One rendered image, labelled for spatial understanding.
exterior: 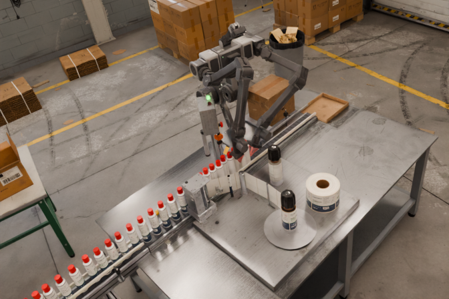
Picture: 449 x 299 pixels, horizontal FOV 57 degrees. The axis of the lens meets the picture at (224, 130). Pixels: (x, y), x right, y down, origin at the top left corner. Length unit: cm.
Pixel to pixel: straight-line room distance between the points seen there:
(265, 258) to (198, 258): 40
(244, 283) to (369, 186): 104
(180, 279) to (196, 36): 411
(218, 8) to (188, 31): 55
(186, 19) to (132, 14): 232
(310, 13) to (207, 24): 147
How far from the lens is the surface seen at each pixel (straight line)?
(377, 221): 347
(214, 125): 256
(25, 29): 759
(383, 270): 348
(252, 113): 340
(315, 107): 354
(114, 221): 291
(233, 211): 265
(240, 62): 255
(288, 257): 241
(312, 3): 619
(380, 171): 297
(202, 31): 601
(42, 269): 406
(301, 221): 255
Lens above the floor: 284
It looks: 36 degrees down
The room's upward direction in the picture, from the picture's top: 10 degrees counter-clockwise
